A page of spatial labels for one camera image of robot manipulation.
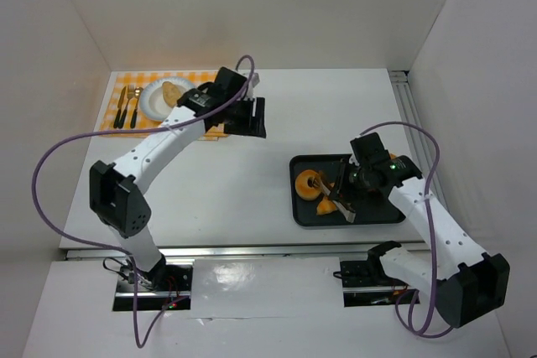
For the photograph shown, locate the yellow checkered cloth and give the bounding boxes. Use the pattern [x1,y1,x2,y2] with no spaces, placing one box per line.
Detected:
[99,70,216,137]

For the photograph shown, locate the black tray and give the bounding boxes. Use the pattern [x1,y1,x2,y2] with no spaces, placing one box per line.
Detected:
[289,154,405,229]

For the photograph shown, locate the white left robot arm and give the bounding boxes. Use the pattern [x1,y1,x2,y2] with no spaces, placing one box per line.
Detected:
[89,67,266,288]

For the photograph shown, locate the ring donut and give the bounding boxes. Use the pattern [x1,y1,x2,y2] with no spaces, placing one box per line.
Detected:
[295,169,322,201]

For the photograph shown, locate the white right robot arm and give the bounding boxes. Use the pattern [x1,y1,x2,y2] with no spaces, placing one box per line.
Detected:
[319,132,510,328]

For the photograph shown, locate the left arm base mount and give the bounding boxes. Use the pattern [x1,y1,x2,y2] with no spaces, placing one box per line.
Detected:
[102,257,193,312]

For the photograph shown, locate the purple cable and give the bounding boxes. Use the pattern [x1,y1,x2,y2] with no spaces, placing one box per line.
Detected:
[360,122,456,339]
[32,54,256,349]

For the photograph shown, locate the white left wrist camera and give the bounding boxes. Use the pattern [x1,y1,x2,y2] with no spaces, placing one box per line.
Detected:
[246,72,260,98]

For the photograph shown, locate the metal tongs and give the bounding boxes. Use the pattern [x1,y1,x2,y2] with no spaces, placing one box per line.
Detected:
[312,175,356,223]

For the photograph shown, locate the black handled fork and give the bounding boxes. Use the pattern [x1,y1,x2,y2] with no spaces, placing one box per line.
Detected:
[118,85,143,129]

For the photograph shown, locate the croissant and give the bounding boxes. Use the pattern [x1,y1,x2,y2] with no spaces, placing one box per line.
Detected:
[315,171,338,215]

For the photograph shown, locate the black handled knife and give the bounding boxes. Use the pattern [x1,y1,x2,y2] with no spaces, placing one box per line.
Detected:
[112,86,127,129]

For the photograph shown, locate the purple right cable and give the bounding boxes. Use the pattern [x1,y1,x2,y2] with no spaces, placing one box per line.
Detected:
[360,122,456,339]

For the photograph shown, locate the long bread roll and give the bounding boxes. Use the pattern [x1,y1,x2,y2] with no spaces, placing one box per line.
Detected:
[162,81,184,107]

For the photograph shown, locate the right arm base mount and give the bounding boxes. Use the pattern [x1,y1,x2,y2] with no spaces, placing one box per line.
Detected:
[332,260,414,308]

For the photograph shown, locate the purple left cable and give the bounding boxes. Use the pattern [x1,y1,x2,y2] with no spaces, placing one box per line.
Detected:
[32,54,256,349]

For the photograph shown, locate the aluminium rail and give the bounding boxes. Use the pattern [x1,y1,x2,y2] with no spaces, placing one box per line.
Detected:
[65,242,425,261]

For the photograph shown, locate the white paper plate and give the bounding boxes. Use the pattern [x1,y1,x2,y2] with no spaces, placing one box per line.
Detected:
[139,76,195,122]

